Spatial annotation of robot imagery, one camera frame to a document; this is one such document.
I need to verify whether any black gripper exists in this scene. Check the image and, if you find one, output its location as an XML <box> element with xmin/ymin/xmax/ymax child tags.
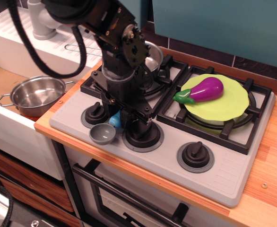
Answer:
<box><xmin>91</xmin><ymin>70</ymin><xmax>153</xmax><ymax>140</ymax></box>

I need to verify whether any blue handled grey spoon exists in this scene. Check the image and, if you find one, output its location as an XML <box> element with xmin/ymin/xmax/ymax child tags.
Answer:
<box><xmin>89</xmin><ymin>111</ymin><xmax>121</xmax><ymax>145</ymax></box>

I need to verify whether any purple toy eggplant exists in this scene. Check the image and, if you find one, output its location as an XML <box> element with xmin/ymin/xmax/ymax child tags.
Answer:
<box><xmin>173</xmin><ymin>77</ymin><xmax>224</xmax><ymax>105</ymax></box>

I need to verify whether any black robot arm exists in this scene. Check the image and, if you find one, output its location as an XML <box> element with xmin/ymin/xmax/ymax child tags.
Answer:
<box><xmin>44</xmin><ymin>0</ymin><xmax>153</xmax><ymax>140</ymax></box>

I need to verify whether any black left stove knob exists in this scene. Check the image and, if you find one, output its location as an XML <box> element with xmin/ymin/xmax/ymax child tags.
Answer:
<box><xmin>81</xmin><ymin>102</ymin><xmax>110</xmax><ymax>128</ymax></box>

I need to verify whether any black stove knob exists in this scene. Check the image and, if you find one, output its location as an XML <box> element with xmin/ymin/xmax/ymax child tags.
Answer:
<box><xmin>122</xmin><ymin>121</ymin><xmax>164</xmax><ymax>153</ymax></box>
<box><xmin>177</xmin><ymin>141</ymin><xmax>215</xmax><ymax>174</ymax></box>
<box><xmin>81</xmin><ymin>102</ymin><xmax>110</xmax><ymax>128</ymax></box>

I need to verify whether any black middle stove knob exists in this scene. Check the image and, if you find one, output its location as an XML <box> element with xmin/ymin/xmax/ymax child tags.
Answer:
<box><xmin>122</xmin><ymin>121</ymin><xmax>164</xmax><ymax>153</ymax></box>

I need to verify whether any grey toy stove top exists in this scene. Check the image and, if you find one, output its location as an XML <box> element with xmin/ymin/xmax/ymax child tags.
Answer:
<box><xmin>49</xmin><ymin>60</ymin><xmax>277</xmax><ymax>209</ymax></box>

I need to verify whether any black right stove knob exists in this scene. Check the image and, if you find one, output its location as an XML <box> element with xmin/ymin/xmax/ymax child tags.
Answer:
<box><xmin>177</xmin><ymin>141</ymin><xmax>215</xmax><ymax>174</ymax></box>

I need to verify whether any lime green plate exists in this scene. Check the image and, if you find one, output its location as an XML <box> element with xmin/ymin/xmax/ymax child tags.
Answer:
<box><xmin>181</xmin><ymin>74</ymin><xmax>249</xmax><ymax>122</ymax></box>

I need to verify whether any black left burner grate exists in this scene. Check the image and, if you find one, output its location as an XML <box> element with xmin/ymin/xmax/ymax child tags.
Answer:
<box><xmin>80</xmin><ymin>55</ymin><xmax>188</xmax><ymax>118</ymax></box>

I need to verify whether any white toy sink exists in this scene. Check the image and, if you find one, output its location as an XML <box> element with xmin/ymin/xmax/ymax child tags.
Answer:
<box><xmin>0</xmin><ymin>6</ymin><xmax>125</xmax><ymax>181</ymax></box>

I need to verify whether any wood front drawer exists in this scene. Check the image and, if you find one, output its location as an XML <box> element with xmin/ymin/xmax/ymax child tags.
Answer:
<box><xmin>0</xmin><ymin>150</ymin><xmax>81</xmax><ymax>227</ymax></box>

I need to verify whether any grey toy faucet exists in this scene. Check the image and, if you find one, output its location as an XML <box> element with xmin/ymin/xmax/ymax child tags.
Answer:
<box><xmin>27</xmin><ymin>0</ymin><xmax>61</xmax><ymax>40</ymax></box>

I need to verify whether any steel saucepan with handle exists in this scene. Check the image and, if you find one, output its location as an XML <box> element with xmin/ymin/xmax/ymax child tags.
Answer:
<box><xmin>64</xmin><ymin>41</ymin><xmax>164</xmax><ymax>72</ymax></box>

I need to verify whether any oven door with handle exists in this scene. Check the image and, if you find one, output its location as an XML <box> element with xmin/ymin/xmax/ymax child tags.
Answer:
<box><xmin>72</xmin><ymin>159</ymin><xmax>226</xmax><ymax>227</ymax></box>

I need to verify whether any steel two-handled pot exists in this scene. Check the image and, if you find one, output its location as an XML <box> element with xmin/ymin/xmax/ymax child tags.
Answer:
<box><xmin>0</xmin><ymin>75</ymin><xmax>73</xmax><ymax>118</ymax></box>

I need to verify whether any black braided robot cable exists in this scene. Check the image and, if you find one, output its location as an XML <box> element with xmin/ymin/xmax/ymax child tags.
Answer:
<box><xmin>7</xmin><ymin>0</ymin><xmax>87</xmax><ymax>79</ymax></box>

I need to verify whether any black cable bottom left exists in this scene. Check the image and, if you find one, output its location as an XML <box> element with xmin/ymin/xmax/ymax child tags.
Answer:
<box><xmin>0</xmin><ymin>183</ymin><xmax>14</xmax><ymax>227</ymax></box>

